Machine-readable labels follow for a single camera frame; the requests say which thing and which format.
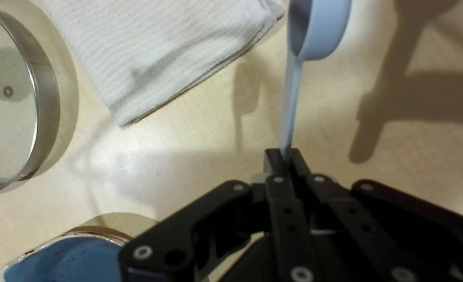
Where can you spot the light blue measuring spoon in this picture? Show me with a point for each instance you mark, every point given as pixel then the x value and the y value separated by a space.
pixel 314 25

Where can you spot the blue round pan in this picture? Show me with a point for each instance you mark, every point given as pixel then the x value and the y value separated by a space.
pixel 63 260

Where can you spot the white folded cloth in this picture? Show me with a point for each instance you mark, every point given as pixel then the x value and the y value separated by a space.
pixel 157 52

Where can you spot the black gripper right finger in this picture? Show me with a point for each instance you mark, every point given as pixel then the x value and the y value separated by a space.
pixel 357 224

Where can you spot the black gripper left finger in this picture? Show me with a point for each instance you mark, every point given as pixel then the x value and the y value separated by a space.
pixel 288 235

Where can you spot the glass lid with black knob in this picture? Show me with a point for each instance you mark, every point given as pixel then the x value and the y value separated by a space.
pixel 11 103

